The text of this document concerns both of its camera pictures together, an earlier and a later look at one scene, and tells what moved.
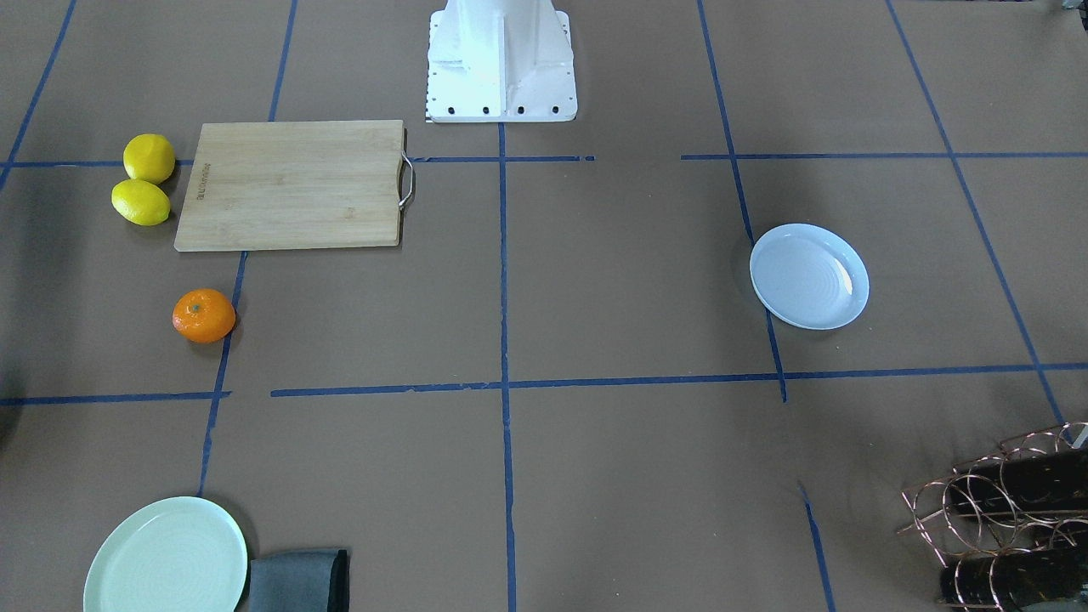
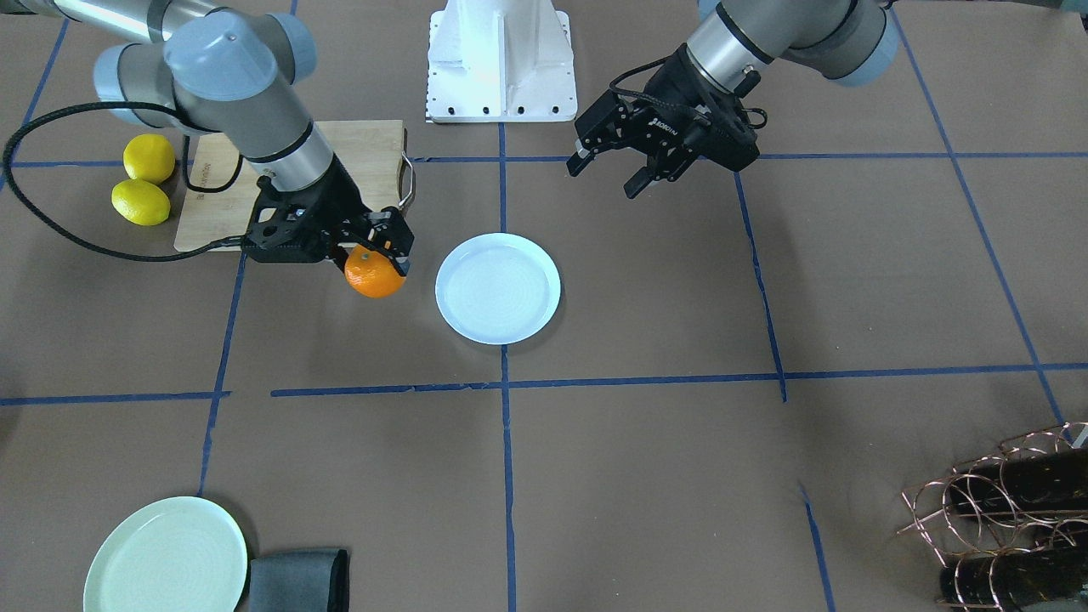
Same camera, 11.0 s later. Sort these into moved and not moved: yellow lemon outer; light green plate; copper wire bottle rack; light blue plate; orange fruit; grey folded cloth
Moved: orange fruit; light blue plate
Not moved: light green plate; copper wire bottle rack; yellow lemon outer; grey folded cloth
